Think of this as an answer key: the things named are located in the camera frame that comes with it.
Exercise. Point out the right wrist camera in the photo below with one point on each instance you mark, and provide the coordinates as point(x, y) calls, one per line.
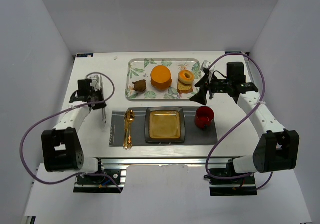
point(205, 68)

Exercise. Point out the round orange bread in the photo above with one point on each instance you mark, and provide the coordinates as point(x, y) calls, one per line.
point(161, 77)

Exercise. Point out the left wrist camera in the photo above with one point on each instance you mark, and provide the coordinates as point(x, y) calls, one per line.
point(95, 80)

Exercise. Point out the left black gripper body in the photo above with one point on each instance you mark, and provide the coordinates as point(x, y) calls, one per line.
point(100, 104)

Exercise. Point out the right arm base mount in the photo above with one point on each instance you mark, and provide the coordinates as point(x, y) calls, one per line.
point(245, 186)

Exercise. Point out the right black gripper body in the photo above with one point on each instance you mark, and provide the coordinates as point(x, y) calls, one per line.
point(210, 86)

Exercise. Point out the leaf-pattern serving tray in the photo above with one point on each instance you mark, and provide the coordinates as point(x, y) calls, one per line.
point(141, 68)

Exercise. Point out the gold spoon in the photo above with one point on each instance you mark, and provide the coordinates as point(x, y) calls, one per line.
point(130, 120)

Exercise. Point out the square black gold plate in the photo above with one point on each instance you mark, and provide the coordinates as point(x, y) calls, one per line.
point(165, 125)

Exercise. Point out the brown chocolate croissant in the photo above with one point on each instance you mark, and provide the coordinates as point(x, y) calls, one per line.
point(140, 85)

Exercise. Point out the grey placemat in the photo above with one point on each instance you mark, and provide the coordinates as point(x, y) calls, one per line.
point(194, 135)

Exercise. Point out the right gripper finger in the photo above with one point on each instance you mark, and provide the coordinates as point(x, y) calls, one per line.
point(206, 79)
point(200, 97)

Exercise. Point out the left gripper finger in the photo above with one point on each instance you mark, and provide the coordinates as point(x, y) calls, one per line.
point(101, 93)
point(99, 105)

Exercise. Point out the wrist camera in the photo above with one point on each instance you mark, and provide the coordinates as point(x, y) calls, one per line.
point(205, 68)
point(95, 80)

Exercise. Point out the red cup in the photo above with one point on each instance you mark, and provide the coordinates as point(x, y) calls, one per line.
point(203, 117)

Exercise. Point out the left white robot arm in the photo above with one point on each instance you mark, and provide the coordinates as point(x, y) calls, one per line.
point(62, 150)

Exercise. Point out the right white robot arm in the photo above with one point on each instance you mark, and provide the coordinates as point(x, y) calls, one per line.
point(277, 149)

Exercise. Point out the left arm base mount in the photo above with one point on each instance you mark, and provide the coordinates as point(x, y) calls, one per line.
point(102, 184)

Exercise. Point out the orange glazed donut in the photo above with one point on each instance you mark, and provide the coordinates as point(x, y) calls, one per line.
point(186, 77)

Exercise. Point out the brown bread slice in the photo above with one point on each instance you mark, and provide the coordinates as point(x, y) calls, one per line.
point(183, 88)

